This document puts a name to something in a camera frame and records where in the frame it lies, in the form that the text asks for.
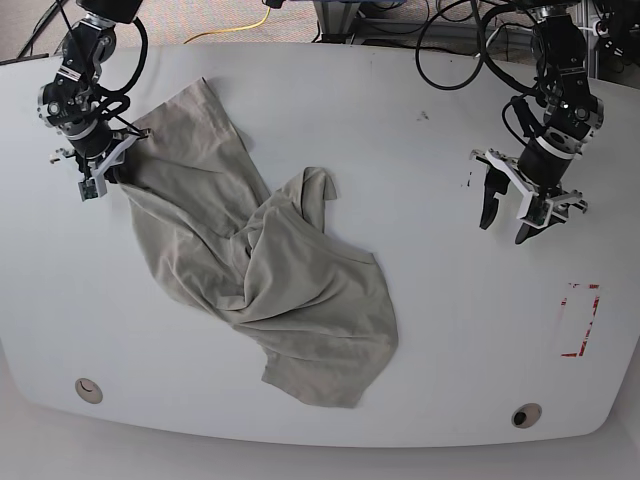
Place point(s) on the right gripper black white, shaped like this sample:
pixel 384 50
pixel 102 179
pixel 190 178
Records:
pixel 99 151

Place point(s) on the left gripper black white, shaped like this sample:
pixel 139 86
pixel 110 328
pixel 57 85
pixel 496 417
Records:
pixel 537 173

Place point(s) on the beige grey t-shirt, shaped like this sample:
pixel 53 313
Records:
pixel 216 238

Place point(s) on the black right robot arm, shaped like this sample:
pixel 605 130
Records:
pixel 86 113

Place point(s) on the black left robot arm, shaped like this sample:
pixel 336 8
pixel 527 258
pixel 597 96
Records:
pixel 558 116

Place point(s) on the red tape rectangle marking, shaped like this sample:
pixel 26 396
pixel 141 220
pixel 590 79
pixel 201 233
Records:
pixel 578 312

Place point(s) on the right round table grommet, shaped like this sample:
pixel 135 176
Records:
pixel 526 416

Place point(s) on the round table grommet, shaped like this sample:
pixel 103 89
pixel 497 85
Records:
pixel 89 391
pixel 526 416

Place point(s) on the left round table grommet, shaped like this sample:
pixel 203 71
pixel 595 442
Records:
pixel 89 391

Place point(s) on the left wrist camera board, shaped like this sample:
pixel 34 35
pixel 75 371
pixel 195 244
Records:
pixel 537 213

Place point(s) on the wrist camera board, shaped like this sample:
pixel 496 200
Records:
pixel 537 213
pixel 88 189

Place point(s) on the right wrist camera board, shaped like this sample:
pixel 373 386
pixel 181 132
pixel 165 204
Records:
pixel 88 189

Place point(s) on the aluminium frame rail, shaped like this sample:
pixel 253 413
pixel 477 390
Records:
pixel 341 20

